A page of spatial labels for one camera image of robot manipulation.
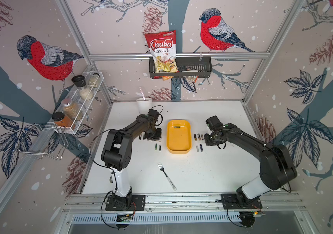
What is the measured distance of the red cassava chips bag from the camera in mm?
828

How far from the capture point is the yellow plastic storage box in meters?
0.93

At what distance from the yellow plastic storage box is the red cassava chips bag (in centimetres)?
37
